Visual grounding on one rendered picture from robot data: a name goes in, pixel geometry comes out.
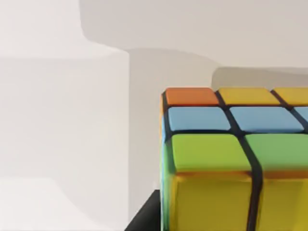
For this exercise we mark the multicoloured puzzle cube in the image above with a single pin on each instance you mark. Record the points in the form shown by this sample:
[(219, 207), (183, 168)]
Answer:
[(231, 158)]

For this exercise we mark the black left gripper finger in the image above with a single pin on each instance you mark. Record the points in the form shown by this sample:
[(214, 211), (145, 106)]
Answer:
[(148, 214)]

